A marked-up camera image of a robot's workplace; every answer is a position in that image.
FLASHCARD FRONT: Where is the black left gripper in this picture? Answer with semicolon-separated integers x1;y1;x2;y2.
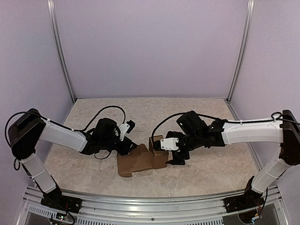
101;135;137;156

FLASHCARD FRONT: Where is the brown cardboard paper box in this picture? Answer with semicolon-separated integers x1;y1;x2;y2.
117;137;169;177

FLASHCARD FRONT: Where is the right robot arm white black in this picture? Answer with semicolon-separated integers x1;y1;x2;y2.
159;110;300;212

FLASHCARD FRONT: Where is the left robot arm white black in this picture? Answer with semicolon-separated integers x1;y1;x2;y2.
4;108;137;209

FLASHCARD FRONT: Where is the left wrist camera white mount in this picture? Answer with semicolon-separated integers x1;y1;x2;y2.
119;120;135;141

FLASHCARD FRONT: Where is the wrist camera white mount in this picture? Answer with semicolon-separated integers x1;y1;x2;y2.
152;131;185;152
119;120;135;141

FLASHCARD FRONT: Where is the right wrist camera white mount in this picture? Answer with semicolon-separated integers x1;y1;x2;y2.
152;131;185;152

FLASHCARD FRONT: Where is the front aluminium rail frame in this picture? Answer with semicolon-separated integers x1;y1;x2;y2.
13;186;291;225

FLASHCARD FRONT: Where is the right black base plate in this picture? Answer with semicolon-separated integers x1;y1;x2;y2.
224;194;264;213

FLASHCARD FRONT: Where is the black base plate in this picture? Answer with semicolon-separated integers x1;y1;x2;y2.
39;182;82;214
224;194;264;213

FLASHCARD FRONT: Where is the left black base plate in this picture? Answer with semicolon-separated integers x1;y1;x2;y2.
39;182;82;214

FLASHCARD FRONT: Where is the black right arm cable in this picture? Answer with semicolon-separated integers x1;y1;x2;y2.
151;112;296;146

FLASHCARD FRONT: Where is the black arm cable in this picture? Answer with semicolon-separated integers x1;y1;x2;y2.
4;105;127;172
151;112;296;146

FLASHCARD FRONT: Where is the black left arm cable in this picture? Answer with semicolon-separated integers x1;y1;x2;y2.
4;105;127;172

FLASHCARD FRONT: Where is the left aluminium frame post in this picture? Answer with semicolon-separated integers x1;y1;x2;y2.
47;0;77;104

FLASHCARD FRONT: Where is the aluminium frame post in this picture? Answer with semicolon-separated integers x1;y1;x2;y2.
226;0;255;105
47;0;77;104

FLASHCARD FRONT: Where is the right aluminium frame post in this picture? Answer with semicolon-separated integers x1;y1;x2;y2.
226;0;255;105

